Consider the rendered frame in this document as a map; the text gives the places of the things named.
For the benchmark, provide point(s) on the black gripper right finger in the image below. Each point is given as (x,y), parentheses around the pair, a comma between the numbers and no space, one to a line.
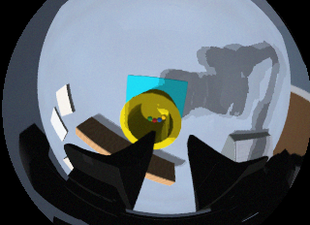
(213,174)

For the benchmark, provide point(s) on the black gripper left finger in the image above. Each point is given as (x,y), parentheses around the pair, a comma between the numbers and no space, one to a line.
(125,169)

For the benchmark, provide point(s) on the cream flat rectangular block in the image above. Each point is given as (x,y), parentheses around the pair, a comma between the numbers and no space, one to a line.
(67,161)

